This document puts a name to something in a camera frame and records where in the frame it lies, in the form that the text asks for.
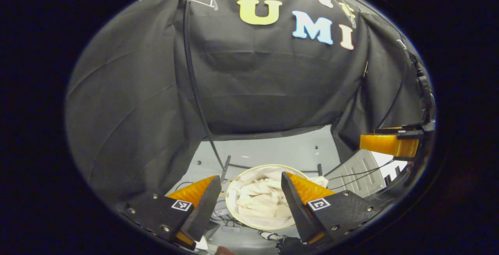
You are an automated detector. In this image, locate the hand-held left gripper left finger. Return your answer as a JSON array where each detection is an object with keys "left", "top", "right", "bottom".
[{"left": 117, "top": 175, "right": 222, "bottom": 250}]

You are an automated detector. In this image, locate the person's black and white shoe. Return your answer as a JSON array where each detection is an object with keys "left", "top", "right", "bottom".
[{"left": 258, "top": 230, "right": 287, "bottom": 242}]

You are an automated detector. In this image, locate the person's dark trouser leg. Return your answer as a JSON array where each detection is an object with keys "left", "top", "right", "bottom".
[{"left": 275, "top": 236, "right": 312, "bottom": 255}]

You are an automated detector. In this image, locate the round cream laundry hamper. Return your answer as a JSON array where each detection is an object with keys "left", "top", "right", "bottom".
[{"left": 225, "top": 164, "right": 312, "bottom": 231}]

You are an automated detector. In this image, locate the white slatted cabinet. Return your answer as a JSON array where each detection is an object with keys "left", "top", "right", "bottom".
[{"left": 327, "top": 150, "right": 408, "bottom": 193}]

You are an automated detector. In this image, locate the cream button shirt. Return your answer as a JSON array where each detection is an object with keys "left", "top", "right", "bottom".
[{"left": 236, "top": 169, "right": 330, "bottom": 226}]

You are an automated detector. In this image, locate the black backdrop cloth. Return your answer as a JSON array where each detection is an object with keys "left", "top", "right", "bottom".
[{"left": 64, "top": 0, "right": 429, "bottom": 209}]

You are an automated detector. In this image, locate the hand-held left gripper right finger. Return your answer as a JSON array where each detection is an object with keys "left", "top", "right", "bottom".
[{"left": 281, "top": 171, "right": 384, "bottom": 246}]

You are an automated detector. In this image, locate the white hanger with taped hook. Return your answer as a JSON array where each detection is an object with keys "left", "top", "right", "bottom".
[{"left": 312, "top": 0, "right": 357, "bottom": 28}]

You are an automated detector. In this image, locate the black floor cable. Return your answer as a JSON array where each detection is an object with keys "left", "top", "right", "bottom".
[{"left": 327, "top": 158, "right": 395, "bottom": 181}]

